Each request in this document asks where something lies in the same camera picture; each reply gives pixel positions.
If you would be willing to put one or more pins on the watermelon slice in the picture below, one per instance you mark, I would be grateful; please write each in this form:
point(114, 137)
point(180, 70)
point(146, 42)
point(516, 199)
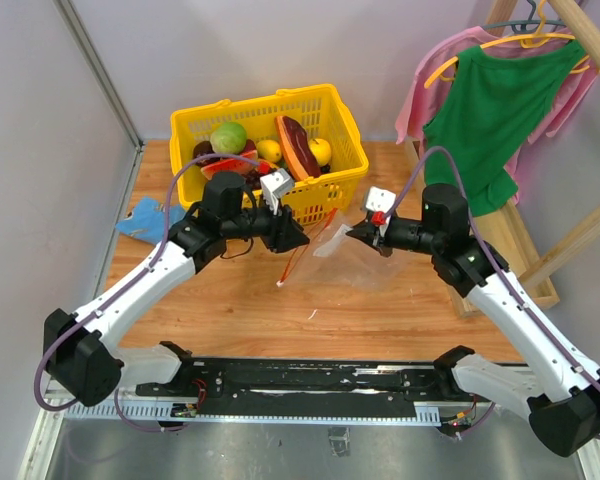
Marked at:
point(217, 164)

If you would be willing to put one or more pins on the dark grape bunch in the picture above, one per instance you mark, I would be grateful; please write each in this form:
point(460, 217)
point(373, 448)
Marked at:
point(252, 178)

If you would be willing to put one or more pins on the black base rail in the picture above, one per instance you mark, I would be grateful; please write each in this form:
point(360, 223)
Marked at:
point(306, 390)

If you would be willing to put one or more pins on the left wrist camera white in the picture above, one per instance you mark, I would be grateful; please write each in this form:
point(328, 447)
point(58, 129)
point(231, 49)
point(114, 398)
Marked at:
point(274, 186)

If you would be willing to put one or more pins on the clear zip top bag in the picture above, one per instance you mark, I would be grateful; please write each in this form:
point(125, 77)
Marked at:
point(333, 258)

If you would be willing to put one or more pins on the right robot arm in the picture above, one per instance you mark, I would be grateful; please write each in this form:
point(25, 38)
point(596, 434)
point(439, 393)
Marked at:
point(561, 400)

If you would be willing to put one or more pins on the yellow lemon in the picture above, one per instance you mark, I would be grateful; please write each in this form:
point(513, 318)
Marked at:
point(269, 150)

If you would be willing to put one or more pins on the blue cloth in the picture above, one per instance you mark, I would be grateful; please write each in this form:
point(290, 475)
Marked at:
point(145, 222)

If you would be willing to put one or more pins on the green tank top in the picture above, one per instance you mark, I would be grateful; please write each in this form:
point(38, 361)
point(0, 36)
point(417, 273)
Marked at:
point(493, 105)

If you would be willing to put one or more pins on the green cabbage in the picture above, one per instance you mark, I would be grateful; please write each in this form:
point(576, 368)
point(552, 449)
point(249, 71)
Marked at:
point(229, 138)

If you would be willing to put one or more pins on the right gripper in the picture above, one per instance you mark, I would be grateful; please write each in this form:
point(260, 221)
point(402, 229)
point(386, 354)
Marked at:
point(365, 232)

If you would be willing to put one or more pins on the dark mangosteen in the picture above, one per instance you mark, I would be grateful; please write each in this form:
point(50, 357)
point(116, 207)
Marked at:
point(203, 149)

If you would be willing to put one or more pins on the wooden clothes rack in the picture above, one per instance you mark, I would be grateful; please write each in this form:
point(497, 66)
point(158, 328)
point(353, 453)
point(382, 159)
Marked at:
point(551, 238)

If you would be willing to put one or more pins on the yellow clothes hanger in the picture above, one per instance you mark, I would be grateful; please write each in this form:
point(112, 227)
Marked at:
point(510, 42)

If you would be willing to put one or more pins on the aluminium frame post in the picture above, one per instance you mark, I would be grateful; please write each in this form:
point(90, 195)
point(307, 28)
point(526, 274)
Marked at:
point(85, 44)

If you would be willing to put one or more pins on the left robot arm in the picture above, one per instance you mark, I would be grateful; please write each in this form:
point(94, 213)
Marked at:
point(81, 349)

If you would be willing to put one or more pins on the yellow apple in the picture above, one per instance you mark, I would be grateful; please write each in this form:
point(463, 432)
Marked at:
point(321, 150)

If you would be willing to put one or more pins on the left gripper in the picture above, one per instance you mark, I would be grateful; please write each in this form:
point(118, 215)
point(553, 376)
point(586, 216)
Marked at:
point(285, 233)

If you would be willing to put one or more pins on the papaya half slice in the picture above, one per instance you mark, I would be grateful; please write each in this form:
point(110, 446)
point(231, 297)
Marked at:
point(294, 144)

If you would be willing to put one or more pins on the pink shirt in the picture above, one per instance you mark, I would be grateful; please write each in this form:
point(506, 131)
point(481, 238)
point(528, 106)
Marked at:
point(422, 105)

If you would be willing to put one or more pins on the grey clothes hanger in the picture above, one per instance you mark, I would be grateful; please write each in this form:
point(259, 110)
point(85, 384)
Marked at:
point(505, 18)

